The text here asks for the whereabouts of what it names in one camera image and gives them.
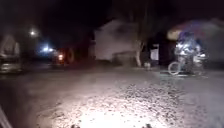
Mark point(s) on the wet dark asphalt road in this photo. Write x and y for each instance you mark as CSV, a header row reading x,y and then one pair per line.
x,y
110,96

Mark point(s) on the pale building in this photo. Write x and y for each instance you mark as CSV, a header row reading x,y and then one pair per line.
x,y
113,41

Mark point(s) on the vehicle with red light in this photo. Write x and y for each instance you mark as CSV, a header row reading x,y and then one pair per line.
x,y
63,56

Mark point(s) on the white sign board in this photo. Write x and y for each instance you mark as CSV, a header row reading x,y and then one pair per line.
x,y
154,54

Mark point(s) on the street lamp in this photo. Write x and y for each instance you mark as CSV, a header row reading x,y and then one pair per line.
x,y
32,33

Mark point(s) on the robot's own part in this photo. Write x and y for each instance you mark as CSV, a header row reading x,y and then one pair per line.
x,y
75,126
147,126

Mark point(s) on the person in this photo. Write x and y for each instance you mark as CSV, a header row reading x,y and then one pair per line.
x,y
186,46

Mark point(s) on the bicycle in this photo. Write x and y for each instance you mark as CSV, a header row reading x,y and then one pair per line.
x,y
181,66

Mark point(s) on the tree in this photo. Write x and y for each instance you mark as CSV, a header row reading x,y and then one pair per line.
x,y
138,50

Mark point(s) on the parked vehicle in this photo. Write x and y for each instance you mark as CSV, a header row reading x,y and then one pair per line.
x,y
9,55

